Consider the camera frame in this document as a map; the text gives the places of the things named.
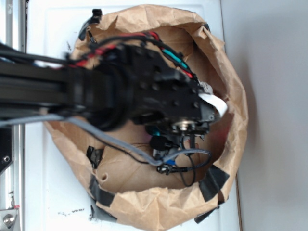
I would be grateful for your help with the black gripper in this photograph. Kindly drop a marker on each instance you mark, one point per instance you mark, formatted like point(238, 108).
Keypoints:
point(165, 97)

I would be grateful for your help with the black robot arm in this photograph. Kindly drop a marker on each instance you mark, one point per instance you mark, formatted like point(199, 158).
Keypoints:
point(129, 83)

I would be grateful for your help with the crumpled white paper ball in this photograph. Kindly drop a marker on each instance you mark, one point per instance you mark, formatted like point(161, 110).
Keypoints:
point(207, 88)

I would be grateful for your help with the black tape strip right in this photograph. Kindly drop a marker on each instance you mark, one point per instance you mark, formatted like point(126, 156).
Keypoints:
point(212, 182)

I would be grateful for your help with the black tape strip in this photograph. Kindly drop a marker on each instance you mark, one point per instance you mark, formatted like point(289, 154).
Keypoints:
point(101, 196)
point(212, 182)

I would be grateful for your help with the brown paper bag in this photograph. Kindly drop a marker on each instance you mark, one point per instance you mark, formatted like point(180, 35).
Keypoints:
point(136, 194)

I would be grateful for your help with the black tape piece front right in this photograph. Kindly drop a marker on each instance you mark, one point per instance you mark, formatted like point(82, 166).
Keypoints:
point(202, 217)

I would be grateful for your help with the black tape piece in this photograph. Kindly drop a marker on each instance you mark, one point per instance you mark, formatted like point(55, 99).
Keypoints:
point(202, 217)
point(95, 19)

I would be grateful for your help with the black tape strip left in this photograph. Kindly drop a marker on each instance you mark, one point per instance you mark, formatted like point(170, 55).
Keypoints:
point(101, 196)

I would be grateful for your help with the black tape piece back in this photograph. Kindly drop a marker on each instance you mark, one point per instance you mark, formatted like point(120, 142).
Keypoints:
point(95, 19)

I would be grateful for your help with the aluminium extrusion rail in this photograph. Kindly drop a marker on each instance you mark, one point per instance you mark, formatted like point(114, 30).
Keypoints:
point(12, 202)

